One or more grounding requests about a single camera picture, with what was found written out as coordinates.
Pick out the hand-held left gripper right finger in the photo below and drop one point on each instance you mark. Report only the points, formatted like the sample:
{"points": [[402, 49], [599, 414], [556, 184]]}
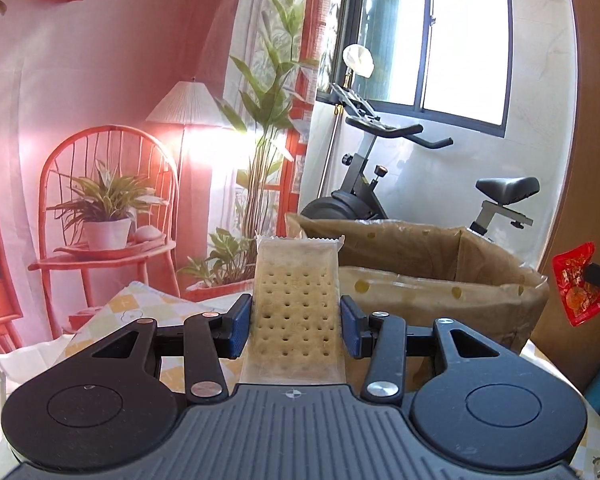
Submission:
{"points": [[352, 327]]}

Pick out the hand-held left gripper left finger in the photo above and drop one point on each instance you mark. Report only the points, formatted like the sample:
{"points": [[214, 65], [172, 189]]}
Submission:
{"points": [[239, 327]]}

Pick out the red snack packet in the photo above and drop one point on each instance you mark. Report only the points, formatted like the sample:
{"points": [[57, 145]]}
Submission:
{"points": [[575, 290]]}

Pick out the clear cracker packet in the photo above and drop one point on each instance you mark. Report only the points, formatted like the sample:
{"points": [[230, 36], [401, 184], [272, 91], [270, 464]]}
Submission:
{"points": [[295, 300]]}

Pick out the brown cardboard box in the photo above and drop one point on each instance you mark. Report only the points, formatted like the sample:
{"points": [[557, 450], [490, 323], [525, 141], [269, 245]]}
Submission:
{"points": [[455, 295]]}

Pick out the checkered floral tablecloth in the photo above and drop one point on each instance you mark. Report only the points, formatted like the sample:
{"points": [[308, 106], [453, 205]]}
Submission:
{"points": [[130, 305]]}

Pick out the black exercise bike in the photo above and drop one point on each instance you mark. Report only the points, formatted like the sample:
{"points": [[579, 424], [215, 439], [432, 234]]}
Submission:
{"points": [[355, 200]]}

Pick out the wooden door panel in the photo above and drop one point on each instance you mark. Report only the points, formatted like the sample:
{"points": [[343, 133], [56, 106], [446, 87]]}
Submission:
{"points": [[597, 135]]}

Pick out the dark framed window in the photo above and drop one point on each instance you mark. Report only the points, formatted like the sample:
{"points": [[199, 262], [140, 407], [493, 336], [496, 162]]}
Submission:
{"points": [[455, 35]]}

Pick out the printed wall tapestry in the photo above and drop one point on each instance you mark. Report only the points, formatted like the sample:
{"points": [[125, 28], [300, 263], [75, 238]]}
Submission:
{"points": [[105, 85]]}

